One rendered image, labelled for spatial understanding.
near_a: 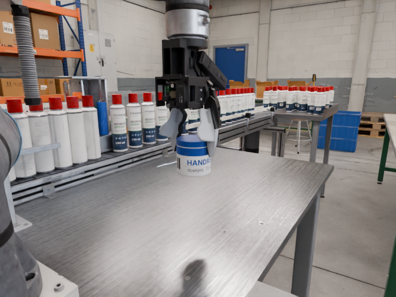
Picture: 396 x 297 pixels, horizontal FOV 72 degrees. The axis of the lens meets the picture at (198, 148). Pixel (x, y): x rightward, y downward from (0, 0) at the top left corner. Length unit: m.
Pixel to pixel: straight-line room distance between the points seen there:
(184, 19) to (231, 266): 0.41
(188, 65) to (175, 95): 0.06
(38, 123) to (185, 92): 0.49
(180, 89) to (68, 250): 0.35
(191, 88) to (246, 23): 8.12
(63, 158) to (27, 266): 0.50
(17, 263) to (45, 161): 0.50
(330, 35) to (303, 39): 0.63
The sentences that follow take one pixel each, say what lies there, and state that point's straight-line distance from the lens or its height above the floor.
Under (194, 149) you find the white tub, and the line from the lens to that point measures 0.52.
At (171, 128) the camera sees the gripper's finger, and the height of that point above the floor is 1.04.
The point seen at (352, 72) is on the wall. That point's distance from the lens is 7.80.
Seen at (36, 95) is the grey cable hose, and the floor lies 1.10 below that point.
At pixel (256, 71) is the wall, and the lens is 8.19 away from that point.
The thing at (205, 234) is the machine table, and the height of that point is 0.83.
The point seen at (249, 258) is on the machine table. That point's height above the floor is 0.83.
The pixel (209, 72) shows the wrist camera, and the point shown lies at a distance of 0.53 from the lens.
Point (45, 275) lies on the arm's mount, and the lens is 0.46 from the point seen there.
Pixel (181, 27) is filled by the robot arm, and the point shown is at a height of 1.21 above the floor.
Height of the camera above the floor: 1.13
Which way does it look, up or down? 14 degrees down
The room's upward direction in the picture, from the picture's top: straight up
